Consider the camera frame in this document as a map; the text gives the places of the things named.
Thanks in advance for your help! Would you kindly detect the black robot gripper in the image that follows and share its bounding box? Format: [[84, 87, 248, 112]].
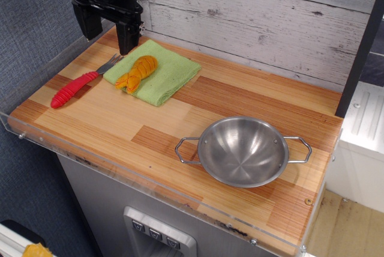
[[71, 0, 143, 55]]

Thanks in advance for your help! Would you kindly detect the orange plush pepper toy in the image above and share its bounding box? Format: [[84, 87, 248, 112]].
[[115, 55, 158, 94]]

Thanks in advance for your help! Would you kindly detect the green folded cloth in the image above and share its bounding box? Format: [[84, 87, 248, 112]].
[[104, 40, 201, 106]]

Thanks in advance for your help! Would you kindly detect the grey toy fridge cabinet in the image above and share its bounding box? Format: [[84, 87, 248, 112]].
[[58, 156, 272, 256]]

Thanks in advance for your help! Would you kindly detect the silver dispenser button panel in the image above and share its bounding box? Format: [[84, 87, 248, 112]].
[[124, 206, 197, 256]]

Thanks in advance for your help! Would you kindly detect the yellow object bottom left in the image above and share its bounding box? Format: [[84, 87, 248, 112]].
[[22, 243, 53, 257]]

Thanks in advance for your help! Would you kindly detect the white toy sink unit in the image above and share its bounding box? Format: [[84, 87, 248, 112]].
[[325, 82, 383, 212]]

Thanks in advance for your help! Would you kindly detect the red handled metal fork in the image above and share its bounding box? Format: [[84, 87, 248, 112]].
[[50, 54, 124, 109]]

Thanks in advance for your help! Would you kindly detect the clear acrylic guard rail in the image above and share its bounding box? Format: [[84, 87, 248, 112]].
[[1, 9, 341, 256]]

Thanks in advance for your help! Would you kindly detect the metal bowl with handles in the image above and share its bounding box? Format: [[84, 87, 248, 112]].
[[175, 115, 313, 189]]

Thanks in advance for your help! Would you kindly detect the black vertical post right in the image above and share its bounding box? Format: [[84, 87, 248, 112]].
[[335, 0, 383, 118]]

